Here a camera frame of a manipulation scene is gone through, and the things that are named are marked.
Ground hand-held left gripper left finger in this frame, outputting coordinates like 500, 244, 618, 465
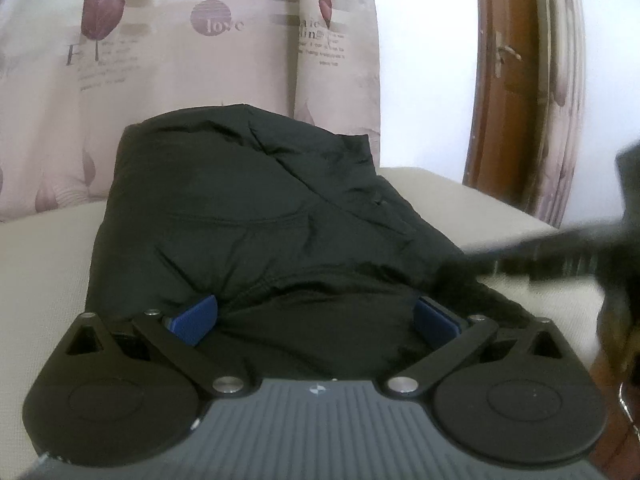
54, 295, 249, 397

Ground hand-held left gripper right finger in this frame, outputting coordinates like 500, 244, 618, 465
386, 295, 577, 396

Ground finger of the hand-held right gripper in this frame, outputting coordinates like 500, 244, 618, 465
437, 217, 626, 287

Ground black garment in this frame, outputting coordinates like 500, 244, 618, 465
85, 103, 543, 382

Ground beige textured mattress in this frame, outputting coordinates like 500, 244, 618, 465
0, 166, 620, 466

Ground brown wooden door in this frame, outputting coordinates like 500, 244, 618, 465
462, 0, 552, 217

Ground leaf print curtain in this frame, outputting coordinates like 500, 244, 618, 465
0, 0, 384, 224
530, 0, 589, 229

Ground brown wooden furniture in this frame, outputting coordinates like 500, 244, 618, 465
587, 357, 640, 480

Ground metal door handle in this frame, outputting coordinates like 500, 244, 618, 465
492, 30, 524, 79

